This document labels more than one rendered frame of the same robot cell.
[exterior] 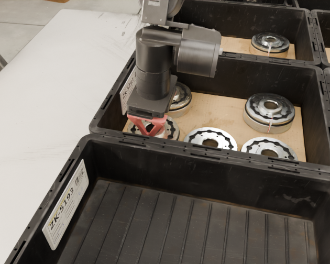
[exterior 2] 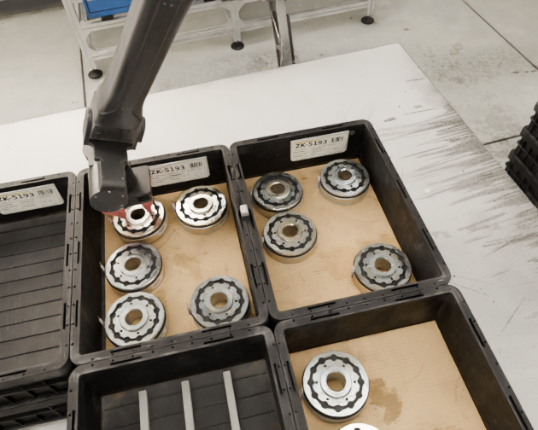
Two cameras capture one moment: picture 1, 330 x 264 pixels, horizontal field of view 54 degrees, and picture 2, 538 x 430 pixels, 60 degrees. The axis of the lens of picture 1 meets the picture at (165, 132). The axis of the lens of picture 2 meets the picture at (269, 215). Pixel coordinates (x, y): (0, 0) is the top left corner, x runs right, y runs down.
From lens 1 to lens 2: 0.82 m
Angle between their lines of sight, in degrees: 44
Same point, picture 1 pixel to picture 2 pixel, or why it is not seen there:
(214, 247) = (38, 310)
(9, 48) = (426, 39)
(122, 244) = (28, 251)
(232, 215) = not seen: hidden behind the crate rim
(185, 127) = (172, 241)
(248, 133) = (186, 297)
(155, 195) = not seen: hidden behind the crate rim
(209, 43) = (97, 183)
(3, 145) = (154, 136)
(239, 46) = (367, 238)
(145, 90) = not seen: hidden behind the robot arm
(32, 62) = (275, 84)
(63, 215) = (17, 201)
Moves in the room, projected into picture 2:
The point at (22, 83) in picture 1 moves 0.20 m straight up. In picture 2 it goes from (238, 98) to (232, 37)
